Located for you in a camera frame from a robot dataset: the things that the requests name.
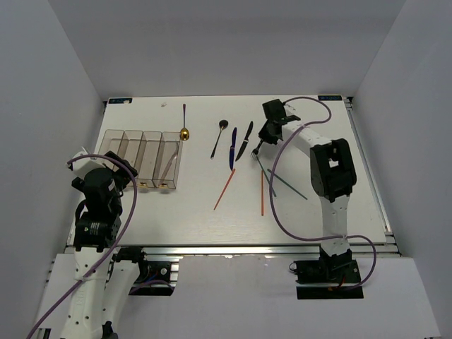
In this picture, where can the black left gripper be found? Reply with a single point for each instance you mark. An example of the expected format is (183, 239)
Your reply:
(124, 172)

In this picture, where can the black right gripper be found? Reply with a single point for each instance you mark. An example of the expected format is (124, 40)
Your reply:
(262, 134)

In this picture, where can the black handled fork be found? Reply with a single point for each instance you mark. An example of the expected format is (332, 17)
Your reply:
(255, 153)

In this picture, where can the green chopstick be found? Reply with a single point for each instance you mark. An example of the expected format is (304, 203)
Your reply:
(287, 184)
(266, 176)

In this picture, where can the silver fork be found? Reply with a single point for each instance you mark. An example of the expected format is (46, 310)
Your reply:
(169, 164)

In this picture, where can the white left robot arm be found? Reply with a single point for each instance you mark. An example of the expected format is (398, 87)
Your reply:
(103, 273)

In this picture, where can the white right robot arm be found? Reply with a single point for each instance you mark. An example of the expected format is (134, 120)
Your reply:
(332, 175)

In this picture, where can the black knife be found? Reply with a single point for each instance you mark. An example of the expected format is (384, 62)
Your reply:
(245, 141)

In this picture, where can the clear container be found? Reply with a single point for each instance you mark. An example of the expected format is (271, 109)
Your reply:
(170, 142)
(131, 148)
(146, 158)
(111, 141)

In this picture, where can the orange chopstick right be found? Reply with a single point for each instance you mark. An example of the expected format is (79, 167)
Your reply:
(262, 194)

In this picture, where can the orange chopstick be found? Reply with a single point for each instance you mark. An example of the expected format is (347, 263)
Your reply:
(262, 194)
(224, 188)

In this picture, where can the blue knife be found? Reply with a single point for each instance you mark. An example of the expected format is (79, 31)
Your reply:
(232, 148)

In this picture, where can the black spoon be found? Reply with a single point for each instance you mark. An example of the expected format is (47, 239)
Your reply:
(223, 124)

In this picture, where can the orange chopstick left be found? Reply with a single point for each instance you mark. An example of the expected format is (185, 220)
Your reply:
(224, 188)

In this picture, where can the blue label right corner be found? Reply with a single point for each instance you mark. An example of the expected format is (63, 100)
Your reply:
(330, 98)

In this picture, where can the blue label corner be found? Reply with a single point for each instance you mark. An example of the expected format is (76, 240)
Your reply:
(330, 98)
(120, 101)

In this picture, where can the blue label left corner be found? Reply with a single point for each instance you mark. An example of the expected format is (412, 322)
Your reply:
(120, 101)

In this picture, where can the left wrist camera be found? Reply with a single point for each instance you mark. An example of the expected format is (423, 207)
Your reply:
(82, 167)

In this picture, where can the gold spoon purple handle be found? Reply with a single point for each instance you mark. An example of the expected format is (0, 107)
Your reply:
(184, 132)

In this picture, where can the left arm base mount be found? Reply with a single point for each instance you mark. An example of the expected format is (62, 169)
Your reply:
(153, 277)

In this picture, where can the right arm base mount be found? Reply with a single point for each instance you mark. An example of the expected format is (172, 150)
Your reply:
(313, 283)

